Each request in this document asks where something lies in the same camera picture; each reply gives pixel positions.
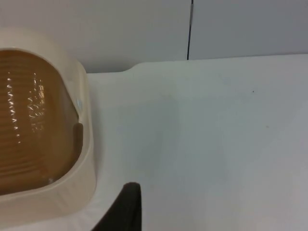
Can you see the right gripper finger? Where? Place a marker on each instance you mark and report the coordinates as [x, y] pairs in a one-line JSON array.
[[125, 211]]

